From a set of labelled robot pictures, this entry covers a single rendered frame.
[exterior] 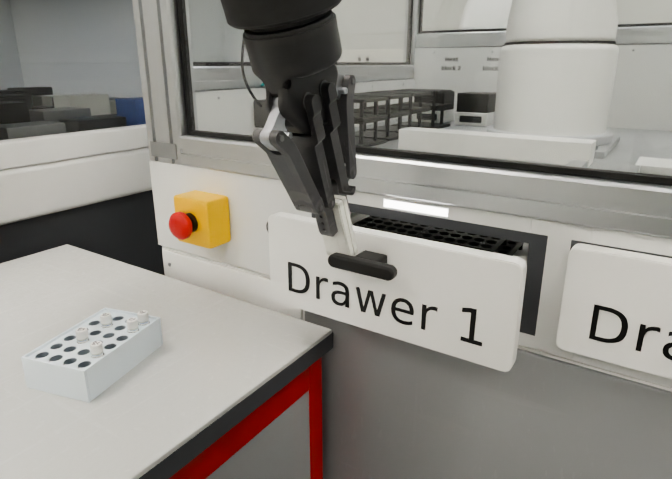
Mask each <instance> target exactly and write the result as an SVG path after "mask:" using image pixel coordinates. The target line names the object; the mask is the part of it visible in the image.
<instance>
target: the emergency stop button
mask: <svg viewBox="0 0 672 479"><path fill-rule="evenodd" d="M169 229H170V231H171V233H172V234H173V236H175V237H176V238H177V239H180V240H184V239H187V238H189V237H190V235H191V234H192V221H191V220H190V218H189V217H188V216H187V215H186V214H185V213H183V212H175V213H173V214H172V215H171V216H170V219H169Z"/></svg>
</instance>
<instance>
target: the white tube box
mask: <svg viewBox="0 0 672 479"><path fill-rule="evenodd" d="M103 313H111V316H112V326H111V327H108V328H102V325H101V320H100V315H101V314H103ZM148 316H149V324H147V325H143V326H140V325H139V322H138V332H135V333H128V329H127V323H126V321H127V319H129V318H132V317H135V318H137V319H138V317H137V313H134V312H128V311H122V310H117V309H111V308H103V309H101V310H100V311H98V312H96V313H95V314H93V315H91V316H90V317H88V318H86V319H85V320H83V321H81V322H79V323H78V324H76V325H74V326H73V327H71V328H69V329H68V330H66V331H64V332H63V333H61V334H59V335H57V336H56V337H54V338H52V339H51V340H49V341H47V342H46V343H44V344H42V345H41V346H39V347H37V348H35V349H34V350H32V351H30V352H29V353H27V354H25V355H24V356H22V357H21V360H22V365H23V370H24V374H25V379H26V384H27V387H28V388H31V389H35V390H39V391H43V392H47V393H51V394H55V395H59V396H64V397H68V398H72V399H76V400H80V401H84V402H88V403H90V401H92V400H93V399H95V398H96V397H97V396H98V395H100V394H101V393H102V392H103V391H105V390H106V389H107V388H109V387H110V386H111V385H112V384H114V383H115V382H116V381H117V380H119V379H120V378H121V377H122V376H124V375H125V374H126V373H128V372H129V371H130V370H131V369H133V368H134V367H135V366H136V365H138V364H139V363H140V362H141V361H143V360H144V359H145V358H146V357H148V356H149V355H150V354H152V353H153V352H154V351H155V350H157V349H158V348H159V347H160V346H162V345H163V338H162V329H161V320H160V317H156V316H151V315H148ZM81 327H86V328H87V330H88V342H86V343H82V344H78V341H77V339H76V333H75V331H76V329H78V328H81ZM94 341H101V342H102V344H103V355H104V356H103V355H102V357H100V358H92V354H91V350H90V344H91V343H92V342H94Z"/></svg>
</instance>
